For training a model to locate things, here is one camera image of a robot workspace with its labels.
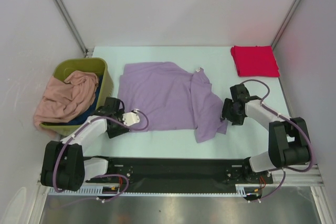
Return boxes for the purple t shirt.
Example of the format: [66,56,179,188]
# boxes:
[118,62,228,143]

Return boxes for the right corner aluminium post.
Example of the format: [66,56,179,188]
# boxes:
[271,0,302,50]

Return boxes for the aluminium frame rail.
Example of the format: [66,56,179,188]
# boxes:
[36,164,323,186]

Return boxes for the white slotted cable duct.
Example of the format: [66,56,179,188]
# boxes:
[48,185,261,197]

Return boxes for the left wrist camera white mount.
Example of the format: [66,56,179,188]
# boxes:
[122,109,140,126]

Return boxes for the corner aluminium post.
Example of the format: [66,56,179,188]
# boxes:
[271,0,302,50]
[53,0,88,56]

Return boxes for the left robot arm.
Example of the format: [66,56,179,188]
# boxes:
[40,97,129,193]

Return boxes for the pink t shirt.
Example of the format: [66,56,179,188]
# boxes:
[33,70,99,137]

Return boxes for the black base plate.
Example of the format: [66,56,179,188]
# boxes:
[83,156,274,194]

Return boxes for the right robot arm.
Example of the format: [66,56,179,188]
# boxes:
[221,83,314,183]

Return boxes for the left corner aluminium post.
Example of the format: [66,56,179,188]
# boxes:
[53,0,88,56]

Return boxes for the blue t shirt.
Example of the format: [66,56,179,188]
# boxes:
[64,77,102,126]

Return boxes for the folded red t shirt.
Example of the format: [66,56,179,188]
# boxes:
[230,46,280,78]

